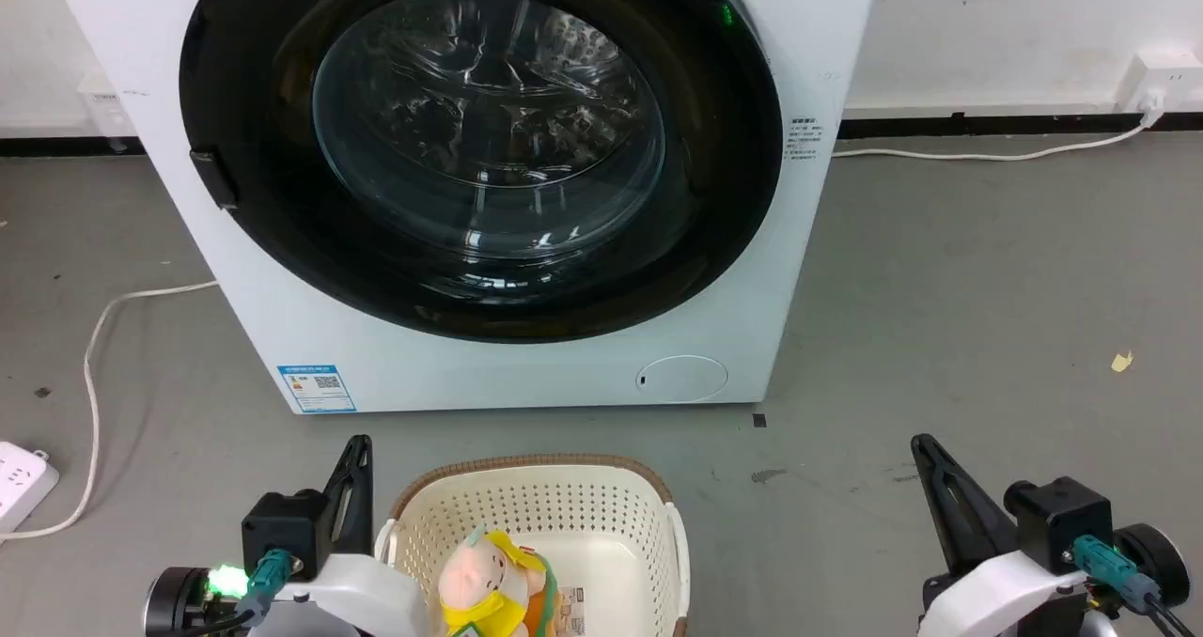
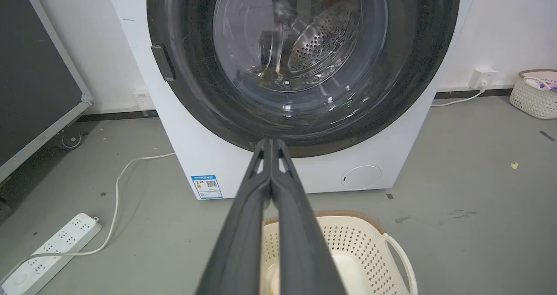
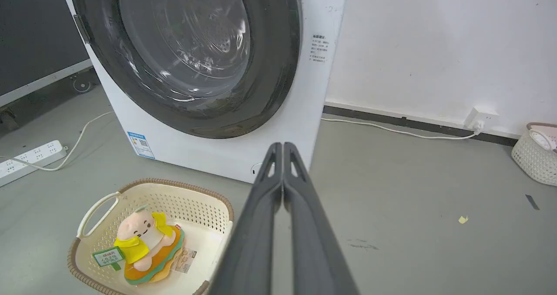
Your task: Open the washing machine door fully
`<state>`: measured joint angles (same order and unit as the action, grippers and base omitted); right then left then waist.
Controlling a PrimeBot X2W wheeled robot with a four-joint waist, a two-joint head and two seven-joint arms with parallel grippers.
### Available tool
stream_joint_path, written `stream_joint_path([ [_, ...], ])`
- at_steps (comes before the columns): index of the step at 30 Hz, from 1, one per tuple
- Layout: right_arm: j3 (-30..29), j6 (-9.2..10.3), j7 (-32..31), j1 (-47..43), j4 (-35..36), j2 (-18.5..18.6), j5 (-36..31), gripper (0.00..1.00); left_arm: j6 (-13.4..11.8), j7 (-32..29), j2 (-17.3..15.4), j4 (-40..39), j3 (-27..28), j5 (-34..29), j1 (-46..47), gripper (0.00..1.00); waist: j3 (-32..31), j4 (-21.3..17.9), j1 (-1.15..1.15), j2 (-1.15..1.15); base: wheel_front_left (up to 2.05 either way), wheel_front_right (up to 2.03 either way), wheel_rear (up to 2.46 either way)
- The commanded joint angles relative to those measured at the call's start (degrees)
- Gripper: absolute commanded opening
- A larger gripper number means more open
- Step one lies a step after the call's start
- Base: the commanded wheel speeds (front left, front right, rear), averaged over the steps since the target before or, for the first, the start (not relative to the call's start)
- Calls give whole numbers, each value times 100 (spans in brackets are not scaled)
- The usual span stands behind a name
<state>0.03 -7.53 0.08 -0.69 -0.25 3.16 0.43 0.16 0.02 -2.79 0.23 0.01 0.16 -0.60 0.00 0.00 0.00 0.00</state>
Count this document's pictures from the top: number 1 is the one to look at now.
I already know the white power strip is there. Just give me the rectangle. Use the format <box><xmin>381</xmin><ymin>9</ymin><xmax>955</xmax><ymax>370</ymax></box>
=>
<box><xmin>0</xmin><ymin>442</ymin><xmax>60</xmax><ymax>535</ymax></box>

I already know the round white filter cover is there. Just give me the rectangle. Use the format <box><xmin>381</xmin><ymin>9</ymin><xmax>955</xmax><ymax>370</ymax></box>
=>
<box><xmin>636</xmin><ymin>355</ymin><xmax>729</xmax><ymax>404</ymax></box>

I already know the black round glass washer door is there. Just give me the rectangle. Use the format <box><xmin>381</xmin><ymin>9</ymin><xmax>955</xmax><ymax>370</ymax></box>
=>
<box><xmin>179</xmin><ymin>0</ymin><xmax>784</xmax><ymax>344</ymax></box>

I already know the green connector cable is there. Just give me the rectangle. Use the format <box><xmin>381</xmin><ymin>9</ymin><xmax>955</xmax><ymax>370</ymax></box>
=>
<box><xmin>188</xmin><ymin>547</ymin><xmax>294</xmax><ymax>637</ymax></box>
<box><xmin>1070</xmin><ymin>535</ymin><xmax>1203</xmax><ymax>637</ymax></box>

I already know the white wall outlet box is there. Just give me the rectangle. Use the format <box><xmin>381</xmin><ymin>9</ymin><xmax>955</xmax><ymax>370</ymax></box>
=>
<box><xmin>77</xmin><ymin>71</ymin><xmax>134</xmax><ymax>153</ymax></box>

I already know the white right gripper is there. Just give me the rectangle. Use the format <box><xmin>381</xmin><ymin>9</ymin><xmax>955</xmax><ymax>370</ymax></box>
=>
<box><xmin>910</xmin><ymin>433</ymin><xmax>1093</xmax><ymax>637</ymax></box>

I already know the cream perforated laundry basket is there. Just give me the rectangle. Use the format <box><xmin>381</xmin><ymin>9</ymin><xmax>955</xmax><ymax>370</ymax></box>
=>
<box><xmin>374</xmin><ymin>455</ymin><xmax>692</xmax><ymax>637</ymax></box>

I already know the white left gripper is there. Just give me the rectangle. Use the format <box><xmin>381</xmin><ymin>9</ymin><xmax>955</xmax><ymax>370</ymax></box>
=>
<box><xmin>252</xmin><ymin>434</ymin><xmax>435</xmax><ymax>637</ymax></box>

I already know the white washer power cable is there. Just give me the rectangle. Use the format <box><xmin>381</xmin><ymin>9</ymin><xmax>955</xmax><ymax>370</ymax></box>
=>
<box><xmin>832</xmin><ymin>111</ymin><xmax>1159</xmax><ymax>163</ymax></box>

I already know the white front-load washing machine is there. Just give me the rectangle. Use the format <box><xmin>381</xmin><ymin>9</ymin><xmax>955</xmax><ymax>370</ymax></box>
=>
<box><xmin>45</xmin><ymin>0</ymin><xmax>884</xmax><ymax>416</ymax></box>

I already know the white power strip cable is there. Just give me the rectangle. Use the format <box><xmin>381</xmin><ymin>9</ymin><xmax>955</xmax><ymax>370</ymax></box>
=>
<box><xmin>0</xmin><ymin>281</ymin><xmax>219</xmax><ymax>541</ymax></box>

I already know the green left connector cable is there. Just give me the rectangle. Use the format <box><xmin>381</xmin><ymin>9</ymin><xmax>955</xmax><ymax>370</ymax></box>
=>
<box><xmin>188</xmin><ymin>547</ymin><xmax>294</xmax><ymax>637</ymax></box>

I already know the small printed text sticker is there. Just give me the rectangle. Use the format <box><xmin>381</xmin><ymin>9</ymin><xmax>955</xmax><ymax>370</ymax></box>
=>
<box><xmin>788</xmin><ymin>117</ymin><xmax>822</xmax><ymax>163</ymax></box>

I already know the green right connector cable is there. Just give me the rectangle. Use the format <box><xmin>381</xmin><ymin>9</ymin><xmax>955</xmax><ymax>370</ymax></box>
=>
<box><xmin>1070</xmin><ymin>535</ymin><xmax>1203</xmax><ymax>637</ymax></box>

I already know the blue energy label sticker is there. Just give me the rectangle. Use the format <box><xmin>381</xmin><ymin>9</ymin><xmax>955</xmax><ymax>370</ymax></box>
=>
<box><xmin>276</xmin><ymin>365</ymin><xmax>358</xmax><ymax>414</ymax></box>

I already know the pink pig doll yellow outfit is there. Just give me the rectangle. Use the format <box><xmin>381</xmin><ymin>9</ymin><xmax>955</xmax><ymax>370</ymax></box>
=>
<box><xmin>438</xmin><ymin>527</ymin><xmax>561</xmax><ymax>637</ymax></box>

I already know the white wall socket with plug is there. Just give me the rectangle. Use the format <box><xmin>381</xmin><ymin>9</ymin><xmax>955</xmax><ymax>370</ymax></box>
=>
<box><xmin>1122</xmin><ymin>52</ymin><xmax>1203</xmax><ymax>129</ymax></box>

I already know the printed paper tag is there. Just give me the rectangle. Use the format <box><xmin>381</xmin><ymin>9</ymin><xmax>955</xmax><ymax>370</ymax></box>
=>
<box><xmin>555</xmin><ymin>586</ymin><xmax>588</xmax><ymax>637</ymax></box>

